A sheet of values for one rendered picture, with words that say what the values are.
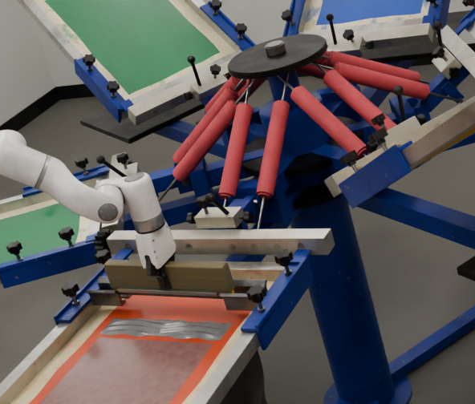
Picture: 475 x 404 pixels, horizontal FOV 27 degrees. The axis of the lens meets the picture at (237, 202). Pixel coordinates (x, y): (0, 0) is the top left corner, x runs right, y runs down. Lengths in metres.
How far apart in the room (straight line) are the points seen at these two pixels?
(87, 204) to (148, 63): 1.49
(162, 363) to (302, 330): 1.79
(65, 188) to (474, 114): 0.95
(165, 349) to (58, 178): 0.48
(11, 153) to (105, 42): 1.55
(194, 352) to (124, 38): 1.76
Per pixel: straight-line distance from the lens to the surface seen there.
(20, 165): 2.38
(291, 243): 2.57
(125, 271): 2.58
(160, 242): 2.46
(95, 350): 2.55
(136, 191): 2.39
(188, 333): 2.46
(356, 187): 2.43
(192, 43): 3.86
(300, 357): 3.98
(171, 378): 2.34
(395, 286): 4.27
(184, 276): 2.49
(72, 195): 2.36
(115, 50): 3.83
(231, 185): 2.89
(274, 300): 2.39
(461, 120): 2.05
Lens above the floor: 2.21
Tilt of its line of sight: 24 degrees down
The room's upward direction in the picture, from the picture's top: 17 degrees counter-clockwise
